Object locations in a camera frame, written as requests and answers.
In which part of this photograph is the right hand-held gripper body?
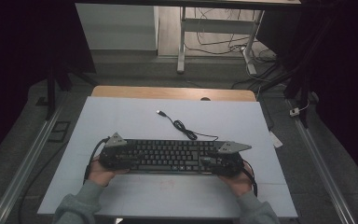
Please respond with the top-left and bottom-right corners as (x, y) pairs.
(209, 141), (253, 178)

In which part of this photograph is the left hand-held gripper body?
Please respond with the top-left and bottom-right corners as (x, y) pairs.
(98, 133), (134, 171)

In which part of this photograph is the black computer keyboard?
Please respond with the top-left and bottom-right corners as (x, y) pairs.
(101, 138), (243, 175)

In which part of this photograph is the person's left hand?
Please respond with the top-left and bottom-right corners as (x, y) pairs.
(87, 157), (130, 188)

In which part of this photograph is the person's right hand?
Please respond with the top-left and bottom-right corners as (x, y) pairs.
(218, 161), (255, 198)

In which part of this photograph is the white paper tag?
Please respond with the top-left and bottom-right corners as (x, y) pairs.
(268, 130), (283, 148)

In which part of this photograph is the black metal stand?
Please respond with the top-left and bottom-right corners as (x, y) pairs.
(45, 62), (99, 120)
(260, 62), (311, 129)

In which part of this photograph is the white cabinet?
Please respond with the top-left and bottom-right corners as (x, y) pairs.
(75, 3), (159, 51)

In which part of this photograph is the dark curtain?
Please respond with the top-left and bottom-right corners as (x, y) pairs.
(0, 0), (96, 169)
(255, 0), (358, 188)

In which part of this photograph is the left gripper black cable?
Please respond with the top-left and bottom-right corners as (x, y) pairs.
(83, 137), (110, 185)

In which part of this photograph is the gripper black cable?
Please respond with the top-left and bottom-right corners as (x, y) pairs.
(83, 137), (110, 185)
(241, 161), (259, 198)

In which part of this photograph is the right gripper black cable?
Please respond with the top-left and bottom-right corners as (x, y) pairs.
(241, 161), (259, 198)

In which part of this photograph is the black USB keyboard cable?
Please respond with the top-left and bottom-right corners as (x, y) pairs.
(156, 109), (219, 142)

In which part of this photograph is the black floor cable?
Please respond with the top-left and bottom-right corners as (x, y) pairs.
(18, 141), (69, 224)

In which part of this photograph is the aluminium rail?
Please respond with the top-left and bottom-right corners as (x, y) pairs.
(287, 99), (357, 224)
(0, 104), (64, 224)

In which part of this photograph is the tangle of floor cables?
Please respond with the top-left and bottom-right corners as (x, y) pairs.
(185, 7), (278, 63)

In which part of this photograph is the white desk frame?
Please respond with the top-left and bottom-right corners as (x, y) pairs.
(176, 6), (266, 76)

